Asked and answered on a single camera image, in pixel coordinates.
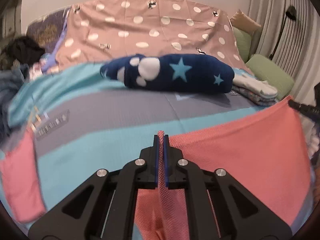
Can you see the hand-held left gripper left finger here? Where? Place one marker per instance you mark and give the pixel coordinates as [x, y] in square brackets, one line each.
[156, 162]

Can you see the large green pillow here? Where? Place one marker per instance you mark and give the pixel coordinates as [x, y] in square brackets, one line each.
[270, 77]

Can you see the grey floral folded garment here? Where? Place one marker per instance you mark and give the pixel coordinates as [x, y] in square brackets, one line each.
[252, 98]

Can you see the navy star-print fleece garment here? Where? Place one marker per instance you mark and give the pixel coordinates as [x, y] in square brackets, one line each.
[200, 85]

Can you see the white pleated curtain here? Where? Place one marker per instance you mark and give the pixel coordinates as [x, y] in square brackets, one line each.
[272, 0]

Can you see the blue grey bed cover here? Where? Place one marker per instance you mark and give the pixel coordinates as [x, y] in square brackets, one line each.
[105, 117]

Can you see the tan pillow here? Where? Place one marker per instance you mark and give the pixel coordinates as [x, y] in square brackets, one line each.
[245, 21]

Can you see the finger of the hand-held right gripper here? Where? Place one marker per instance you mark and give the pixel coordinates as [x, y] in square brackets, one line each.
[305, 110]

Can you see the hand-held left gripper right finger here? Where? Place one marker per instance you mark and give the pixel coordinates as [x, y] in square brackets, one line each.
[167, 165]

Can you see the black floor lamp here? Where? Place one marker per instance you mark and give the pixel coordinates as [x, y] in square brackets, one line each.
[285, 27]

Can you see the white cloth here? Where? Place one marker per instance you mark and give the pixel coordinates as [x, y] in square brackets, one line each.
[315, 140]

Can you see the dark blue towel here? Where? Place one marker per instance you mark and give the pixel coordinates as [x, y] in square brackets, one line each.
[6, 100]

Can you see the purple patterned cloth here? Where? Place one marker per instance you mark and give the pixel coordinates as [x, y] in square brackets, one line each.
[47, 30]

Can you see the light grey folded garment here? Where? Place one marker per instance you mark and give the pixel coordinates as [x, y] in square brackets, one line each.
[257, 86]

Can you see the black clothes pile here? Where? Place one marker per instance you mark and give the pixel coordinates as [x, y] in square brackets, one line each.
[22, 51]

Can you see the pink polka dot sheet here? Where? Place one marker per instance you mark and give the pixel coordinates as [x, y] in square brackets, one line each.
[150, 32]

